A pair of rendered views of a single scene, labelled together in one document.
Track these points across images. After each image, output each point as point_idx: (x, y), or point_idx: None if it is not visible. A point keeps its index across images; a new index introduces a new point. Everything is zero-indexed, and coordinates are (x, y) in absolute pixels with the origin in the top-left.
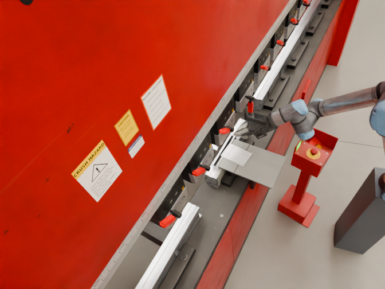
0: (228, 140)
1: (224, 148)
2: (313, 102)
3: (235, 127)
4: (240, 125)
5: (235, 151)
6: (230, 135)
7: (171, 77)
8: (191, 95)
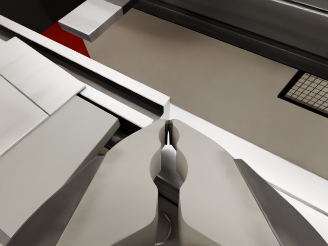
0: (120, 89)
1: (68, 67)
2: None
3: (257, 153)
4: (237, 163)
5: (0, 110)
6: (155, 96)
7: None
8: None
